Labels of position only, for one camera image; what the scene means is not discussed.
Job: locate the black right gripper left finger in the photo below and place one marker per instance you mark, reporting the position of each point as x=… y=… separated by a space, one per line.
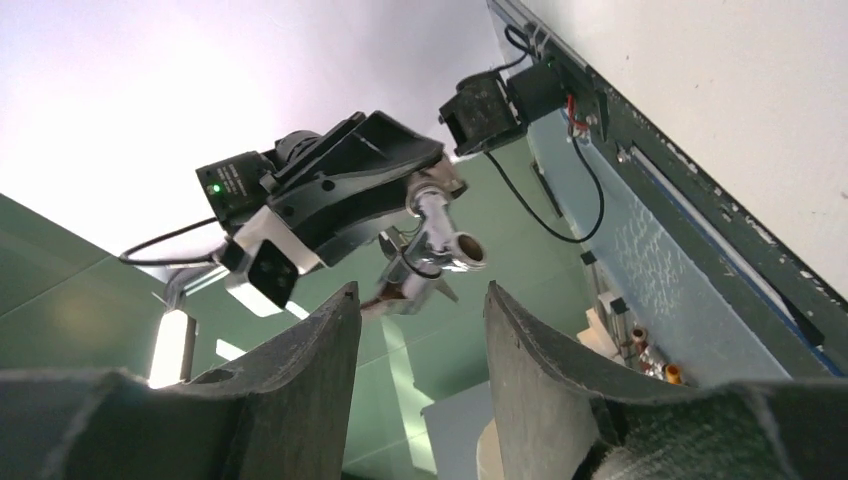
x=280 y=411

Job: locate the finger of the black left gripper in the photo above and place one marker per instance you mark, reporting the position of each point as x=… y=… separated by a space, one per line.
x=361 y=144
x=318 y=211

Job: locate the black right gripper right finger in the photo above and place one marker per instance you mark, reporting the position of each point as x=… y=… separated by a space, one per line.
x=563 y=411

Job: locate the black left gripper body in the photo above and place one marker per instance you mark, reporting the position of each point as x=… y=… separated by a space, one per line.
x=353 y=237

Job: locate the threaded metal pipe fitting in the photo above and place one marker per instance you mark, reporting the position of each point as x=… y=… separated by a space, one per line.
x=442 y=175

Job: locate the chrome water faucet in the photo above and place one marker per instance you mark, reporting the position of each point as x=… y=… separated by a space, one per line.
x=418 y=264

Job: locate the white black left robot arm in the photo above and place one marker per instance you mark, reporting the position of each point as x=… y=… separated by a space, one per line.
x=238 y=187

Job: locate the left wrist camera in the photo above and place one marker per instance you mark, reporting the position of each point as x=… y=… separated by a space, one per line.
x=265 y=259

